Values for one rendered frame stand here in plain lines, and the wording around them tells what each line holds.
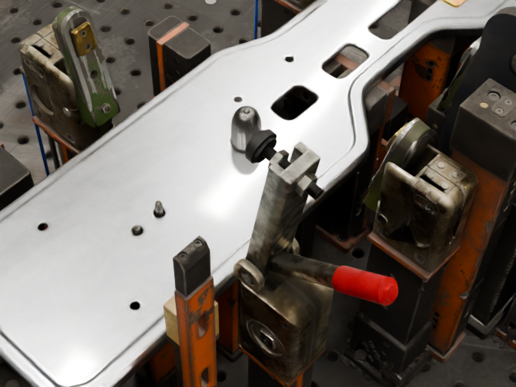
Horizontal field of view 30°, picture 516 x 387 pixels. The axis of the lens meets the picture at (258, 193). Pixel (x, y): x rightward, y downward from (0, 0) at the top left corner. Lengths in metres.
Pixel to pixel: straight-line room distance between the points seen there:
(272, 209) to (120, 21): 0.89
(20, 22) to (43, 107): 0.51
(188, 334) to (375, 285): 0.15
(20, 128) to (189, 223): 0.56
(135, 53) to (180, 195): 0.60
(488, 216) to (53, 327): 0.43
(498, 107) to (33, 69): 0.49
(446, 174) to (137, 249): 0.30
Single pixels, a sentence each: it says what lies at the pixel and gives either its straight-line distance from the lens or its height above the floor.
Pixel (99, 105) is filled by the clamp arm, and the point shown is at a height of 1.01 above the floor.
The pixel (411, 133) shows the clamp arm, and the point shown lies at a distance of 0.89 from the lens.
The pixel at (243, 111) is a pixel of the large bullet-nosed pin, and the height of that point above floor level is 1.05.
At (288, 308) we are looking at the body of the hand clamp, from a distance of 0.83.
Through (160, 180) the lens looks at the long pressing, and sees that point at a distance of 0.98.
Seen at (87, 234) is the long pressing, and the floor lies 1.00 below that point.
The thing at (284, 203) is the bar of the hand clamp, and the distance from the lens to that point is 0.72.
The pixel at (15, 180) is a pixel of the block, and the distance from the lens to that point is 1.02.
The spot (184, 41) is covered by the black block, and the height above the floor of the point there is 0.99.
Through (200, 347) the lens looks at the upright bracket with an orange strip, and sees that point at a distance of 0.79.
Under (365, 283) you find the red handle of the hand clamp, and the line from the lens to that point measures 0.74.
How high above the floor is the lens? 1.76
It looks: 53 degrees down
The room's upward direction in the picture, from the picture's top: 2 degrees clockwise
